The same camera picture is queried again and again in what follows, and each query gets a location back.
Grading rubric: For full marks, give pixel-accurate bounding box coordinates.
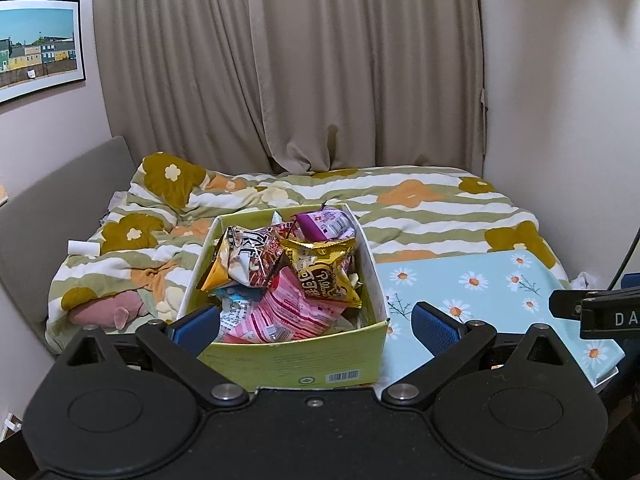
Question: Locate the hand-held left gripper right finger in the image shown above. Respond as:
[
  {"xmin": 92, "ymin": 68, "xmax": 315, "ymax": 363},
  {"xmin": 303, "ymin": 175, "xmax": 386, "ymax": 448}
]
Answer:
[{"xmin": 381, "ymin": 301, "xmax": 583, "ymax": 406}]

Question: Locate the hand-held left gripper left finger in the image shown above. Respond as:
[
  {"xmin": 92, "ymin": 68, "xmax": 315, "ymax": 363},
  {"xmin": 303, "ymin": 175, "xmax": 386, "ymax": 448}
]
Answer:
[{"xmin": 52, "ymin": 304, "xmax": 251, "ymax": 408}]

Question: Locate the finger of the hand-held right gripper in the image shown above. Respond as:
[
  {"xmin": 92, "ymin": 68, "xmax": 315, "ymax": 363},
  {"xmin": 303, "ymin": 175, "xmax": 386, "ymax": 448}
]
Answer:
[{"xmin": 548, "ymin": 287, "xmax": 601, "ymax": 320}]

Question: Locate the blue and white snack packet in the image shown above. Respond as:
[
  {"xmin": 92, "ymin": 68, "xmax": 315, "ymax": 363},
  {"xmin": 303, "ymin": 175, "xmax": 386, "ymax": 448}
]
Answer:
[{"xmin": 215, "ymin": 287, "xmax": 266, "ymax": 342}]

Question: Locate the cat print snack packet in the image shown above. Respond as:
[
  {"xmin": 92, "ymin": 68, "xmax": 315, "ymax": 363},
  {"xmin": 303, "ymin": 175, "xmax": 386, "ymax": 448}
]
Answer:
[{"xmin": 200, "ymin": 225, "xmax": 286, "ymax": 292}]

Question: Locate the pink snack packet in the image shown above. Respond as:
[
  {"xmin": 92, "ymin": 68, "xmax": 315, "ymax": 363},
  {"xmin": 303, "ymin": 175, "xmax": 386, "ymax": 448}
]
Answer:
[{"xmin": 220, "ymin": 267, "xmax": 346, "ymax": 344}]

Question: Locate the green cardboard box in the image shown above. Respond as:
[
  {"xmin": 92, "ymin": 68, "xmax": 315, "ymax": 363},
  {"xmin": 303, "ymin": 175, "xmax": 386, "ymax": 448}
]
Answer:
[{"xmin": 175, "ymin": 203, "xmax": 391, "ymax": 393}]

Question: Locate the red and black noodle packet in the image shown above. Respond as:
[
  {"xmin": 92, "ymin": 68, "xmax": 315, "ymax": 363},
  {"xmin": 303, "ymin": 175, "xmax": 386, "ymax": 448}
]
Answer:
[{"xmin": 250, "ymin": 222, "xmax": 301, "ymax": 287}]

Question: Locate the gold snack packet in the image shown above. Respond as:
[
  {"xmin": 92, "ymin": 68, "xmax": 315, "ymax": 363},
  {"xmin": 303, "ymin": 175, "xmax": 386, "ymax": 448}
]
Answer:
[{"xmin": 277, "ymin": 237, "xmax": 363, "ymax": 309}]

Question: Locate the purple snack packet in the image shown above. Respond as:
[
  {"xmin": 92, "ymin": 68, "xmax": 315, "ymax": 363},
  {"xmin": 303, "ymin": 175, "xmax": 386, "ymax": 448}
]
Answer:
[{"xmin": 295, "ymin": 208, "xmax": 357, "ymax": 242}]

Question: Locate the white crumpled cloth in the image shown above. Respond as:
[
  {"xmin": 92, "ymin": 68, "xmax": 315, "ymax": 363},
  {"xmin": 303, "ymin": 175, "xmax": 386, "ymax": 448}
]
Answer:
[{"xmin": 570, "ymin": 271, "xmax": 601, "ymax": 291}]

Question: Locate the pink plush toy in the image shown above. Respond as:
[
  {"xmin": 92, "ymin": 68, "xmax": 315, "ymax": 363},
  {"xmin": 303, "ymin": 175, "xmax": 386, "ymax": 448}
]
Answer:
[{"xmin": 68, "ymin": 291, "xmax": 151, "ymax": 331}]

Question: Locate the flower print striped blanket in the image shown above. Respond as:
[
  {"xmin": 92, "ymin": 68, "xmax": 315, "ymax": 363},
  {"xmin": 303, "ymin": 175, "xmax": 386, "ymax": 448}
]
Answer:
[{"xmin": 45, "ymin": 152, "xmax": 571, "ymax": 356}]

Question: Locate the grey upholstered headboard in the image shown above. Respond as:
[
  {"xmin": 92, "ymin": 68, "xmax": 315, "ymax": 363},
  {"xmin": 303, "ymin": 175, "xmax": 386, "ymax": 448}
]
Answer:
[{"xmin": 0, "ymin": 135, "xmax": 136, "ymax": 358}]

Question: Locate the beige curtain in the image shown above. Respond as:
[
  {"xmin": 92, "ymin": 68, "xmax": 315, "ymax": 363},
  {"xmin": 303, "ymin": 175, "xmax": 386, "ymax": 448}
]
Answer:
[{"xmin": 92, "ymin": 0, "xmax": 488, "ymax": 176}]

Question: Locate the black cable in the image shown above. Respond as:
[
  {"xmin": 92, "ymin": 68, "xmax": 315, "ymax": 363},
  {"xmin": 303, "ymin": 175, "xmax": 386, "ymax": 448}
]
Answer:
[{"xmin": 607, "ymin": 225, "xmax": 640, "ymax": 291}]

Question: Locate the framed houses wall poster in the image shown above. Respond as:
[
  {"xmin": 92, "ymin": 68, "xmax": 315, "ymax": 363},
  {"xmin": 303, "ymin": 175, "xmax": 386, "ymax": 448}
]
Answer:
[{"xmin": 0, "ymin": 0, "xmax": 87, "ymax": 106}]

